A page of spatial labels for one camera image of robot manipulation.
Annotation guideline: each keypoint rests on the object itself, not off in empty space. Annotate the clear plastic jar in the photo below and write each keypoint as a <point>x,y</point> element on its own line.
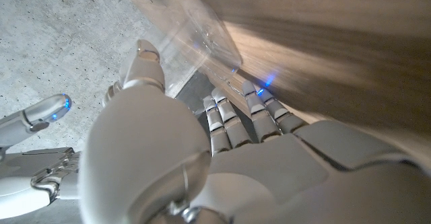
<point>202,39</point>

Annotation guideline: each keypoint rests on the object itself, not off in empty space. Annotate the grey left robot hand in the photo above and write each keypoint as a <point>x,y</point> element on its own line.
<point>269,177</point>

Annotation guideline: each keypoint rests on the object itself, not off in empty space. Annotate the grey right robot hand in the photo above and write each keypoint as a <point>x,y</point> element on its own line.
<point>37,114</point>

